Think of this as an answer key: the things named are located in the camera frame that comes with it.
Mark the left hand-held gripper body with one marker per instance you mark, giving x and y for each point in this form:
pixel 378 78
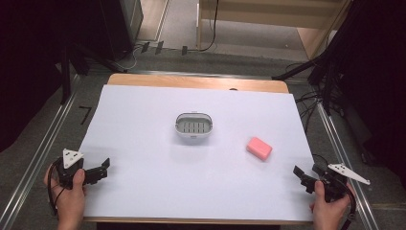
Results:
pixel 71 174

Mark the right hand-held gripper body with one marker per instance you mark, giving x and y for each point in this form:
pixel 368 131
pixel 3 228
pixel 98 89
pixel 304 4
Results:
pixel 335 182

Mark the person's left hand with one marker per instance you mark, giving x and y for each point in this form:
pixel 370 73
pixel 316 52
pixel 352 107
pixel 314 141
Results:
pixel 70 201

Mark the person's right hand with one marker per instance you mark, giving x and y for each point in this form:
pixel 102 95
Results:
pixel 330 212

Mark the pink soap bar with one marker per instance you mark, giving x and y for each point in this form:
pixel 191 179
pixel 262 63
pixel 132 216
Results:
pixel 259 149

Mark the white paper sheet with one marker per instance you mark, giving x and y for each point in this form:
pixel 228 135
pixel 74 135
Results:
pixel 159 179

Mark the black stand leg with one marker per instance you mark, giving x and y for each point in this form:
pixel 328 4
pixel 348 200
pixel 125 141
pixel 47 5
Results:
pixel 65 76

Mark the white soap dish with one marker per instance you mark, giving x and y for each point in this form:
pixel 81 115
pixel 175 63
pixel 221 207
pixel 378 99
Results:
pixel 193 124

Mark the black tripod leg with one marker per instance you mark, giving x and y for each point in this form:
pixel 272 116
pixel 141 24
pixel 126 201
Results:
pixel 297 68

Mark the black curtain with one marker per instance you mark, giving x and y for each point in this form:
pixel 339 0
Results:
pixel 28 64
pixel 379 80

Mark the wooden table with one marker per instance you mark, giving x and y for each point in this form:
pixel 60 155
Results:
pixel 191 82

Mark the black cabinet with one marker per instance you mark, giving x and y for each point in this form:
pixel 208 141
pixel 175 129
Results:
pixel 123 25

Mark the light wooden shelf unit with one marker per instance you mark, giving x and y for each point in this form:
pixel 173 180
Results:
pixel 261 9

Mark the metal floor rail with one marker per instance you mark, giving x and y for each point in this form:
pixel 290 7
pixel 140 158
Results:
pixel 344 159
pixel 35 159

